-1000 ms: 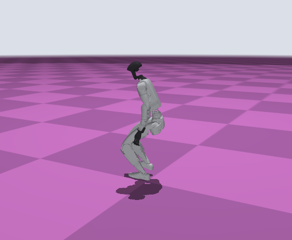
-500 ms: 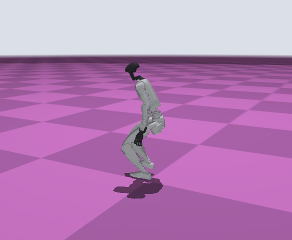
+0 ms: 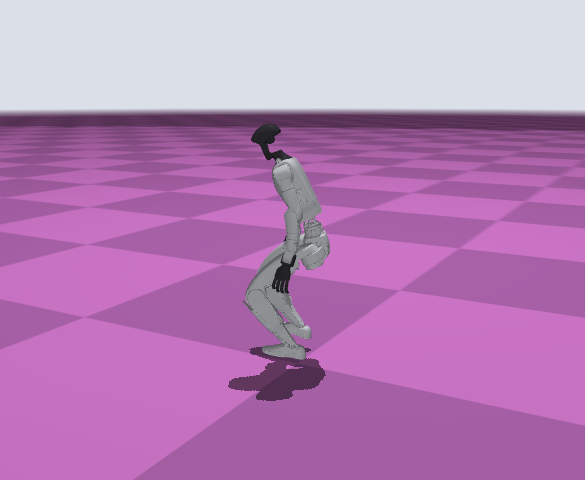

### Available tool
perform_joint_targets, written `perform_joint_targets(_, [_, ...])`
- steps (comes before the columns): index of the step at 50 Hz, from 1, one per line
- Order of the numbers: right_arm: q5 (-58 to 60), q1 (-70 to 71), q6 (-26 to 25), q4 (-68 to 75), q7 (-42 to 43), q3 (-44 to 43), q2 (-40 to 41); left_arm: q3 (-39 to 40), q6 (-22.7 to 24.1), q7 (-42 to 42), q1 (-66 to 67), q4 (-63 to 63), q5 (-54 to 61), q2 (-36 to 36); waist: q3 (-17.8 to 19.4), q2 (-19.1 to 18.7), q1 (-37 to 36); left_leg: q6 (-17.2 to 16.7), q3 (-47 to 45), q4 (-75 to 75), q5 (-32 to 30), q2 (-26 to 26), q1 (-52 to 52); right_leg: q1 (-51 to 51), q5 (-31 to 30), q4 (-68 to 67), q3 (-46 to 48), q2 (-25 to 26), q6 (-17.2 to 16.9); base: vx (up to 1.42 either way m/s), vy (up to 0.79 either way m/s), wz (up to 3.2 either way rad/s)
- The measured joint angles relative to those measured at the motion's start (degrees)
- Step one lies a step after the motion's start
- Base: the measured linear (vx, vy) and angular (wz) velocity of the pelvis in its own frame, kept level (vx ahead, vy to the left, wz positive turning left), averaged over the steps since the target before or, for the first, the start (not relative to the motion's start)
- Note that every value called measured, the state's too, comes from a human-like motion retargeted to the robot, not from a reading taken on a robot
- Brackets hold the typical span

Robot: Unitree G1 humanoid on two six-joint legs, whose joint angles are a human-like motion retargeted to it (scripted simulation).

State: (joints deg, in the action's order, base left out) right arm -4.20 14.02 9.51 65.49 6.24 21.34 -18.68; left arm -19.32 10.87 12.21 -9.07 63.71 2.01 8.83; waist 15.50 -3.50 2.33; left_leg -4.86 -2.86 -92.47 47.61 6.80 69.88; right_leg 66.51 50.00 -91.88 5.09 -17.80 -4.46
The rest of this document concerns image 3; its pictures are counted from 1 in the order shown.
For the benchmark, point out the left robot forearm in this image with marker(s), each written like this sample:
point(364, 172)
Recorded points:
point(293, 236)

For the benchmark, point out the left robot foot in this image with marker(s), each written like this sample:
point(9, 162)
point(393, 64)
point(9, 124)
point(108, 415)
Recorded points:
point(281, 350)

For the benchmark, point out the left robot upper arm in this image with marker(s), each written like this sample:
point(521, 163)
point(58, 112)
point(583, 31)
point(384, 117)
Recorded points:
point(283, 177)

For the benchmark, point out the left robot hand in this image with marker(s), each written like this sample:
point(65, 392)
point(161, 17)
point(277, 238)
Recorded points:
point(283, 274)

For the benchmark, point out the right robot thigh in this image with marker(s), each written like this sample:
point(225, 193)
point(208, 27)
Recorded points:
point(277, 251)

